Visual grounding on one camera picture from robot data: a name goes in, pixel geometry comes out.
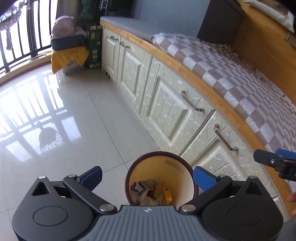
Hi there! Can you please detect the person's right hand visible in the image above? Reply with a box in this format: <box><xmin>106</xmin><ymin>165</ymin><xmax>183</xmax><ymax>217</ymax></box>
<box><xmin>287</xmin><ymin>193</ymin><xmax>296</xmax><ymax>217</ymax></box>

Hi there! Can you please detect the white pillow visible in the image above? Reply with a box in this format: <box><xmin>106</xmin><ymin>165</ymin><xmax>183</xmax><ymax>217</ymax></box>
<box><xmin>244</xmin><ymin>0</ymin><xmax>295</xmax><ymax>33</ymax></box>

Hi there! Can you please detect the cream cabinet bench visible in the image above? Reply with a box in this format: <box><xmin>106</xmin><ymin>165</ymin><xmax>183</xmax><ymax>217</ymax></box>
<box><xmin>100</xmin><ymin>16</ymin><xmax>294</xmax><ymax>220</ymax></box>

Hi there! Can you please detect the wooden backrest panel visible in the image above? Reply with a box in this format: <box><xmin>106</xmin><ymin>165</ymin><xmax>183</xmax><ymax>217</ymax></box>
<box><xmin>231</xmin><ymin>1</ymin><xmax>295</xmax><ymax>103</ymax></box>

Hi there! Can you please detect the round wooden trash bin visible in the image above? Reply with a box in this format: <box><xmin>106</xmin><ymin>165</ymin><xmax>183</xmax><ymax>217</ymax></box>
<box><xmin>125</xmin><ymin>151</ymin><xmax>199</xmax><ymax>208</ymax></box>

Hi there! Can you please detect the pink bundle on stool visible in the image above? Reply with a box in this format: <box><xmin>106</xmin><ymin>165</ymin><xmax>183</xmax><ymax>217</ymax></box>
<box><xmin>51</xmin><ymin>16</ymin><xmax>87</xmax><ymax>40</ymax></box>

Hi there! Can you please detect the yellow cloth covered stool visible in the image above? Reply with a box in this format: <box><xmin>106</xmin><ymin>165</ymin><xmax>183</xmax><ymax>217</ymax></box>
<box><xmin>51</xmin><ymin>46</ymin><xmax>89</xmax><ymax>74</ymax></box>

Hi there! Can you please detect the black balcony railing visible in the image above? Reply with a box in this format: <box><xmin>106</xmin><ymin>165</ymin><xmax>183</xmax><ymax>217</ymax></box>
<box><xmin>1</xmin><ymin>0</ymin><xmax>58</xmax><ymax>73</ymax></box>

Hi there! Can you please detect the dark grey cushion block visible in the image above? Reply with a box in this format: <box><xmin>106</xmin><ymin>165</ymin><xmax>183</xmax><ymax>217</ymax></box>
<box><xmin>197</xmin><ymin>0</ymin><xmax>245</xmax><ymax>45</ymax></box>

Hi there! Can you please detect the yellow cigarette box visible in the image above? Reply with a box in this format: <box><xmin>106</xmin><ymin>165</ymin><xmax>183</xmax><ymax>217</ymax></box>
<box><xmin>162</xmin><ymin>190</ymin><xmax>172</xmax><ymax>205</ymax></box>

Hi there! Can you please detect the brown white checkered cloth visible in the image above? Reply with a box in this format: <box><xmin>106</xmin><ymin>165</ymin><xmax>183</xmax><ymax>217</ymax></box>
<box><xmin>152</xmin><ymin>33</ymin><xmax>295</xmax><ymax>152</ymax></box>

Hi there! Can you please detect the green carton box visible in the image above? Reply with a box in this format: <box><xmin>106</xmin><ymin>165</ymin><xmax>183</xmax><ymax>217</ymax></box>
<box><xmin>86</xmin><ymin>25</ymin><xmax>103</xmax><ymax>69</ymax></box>

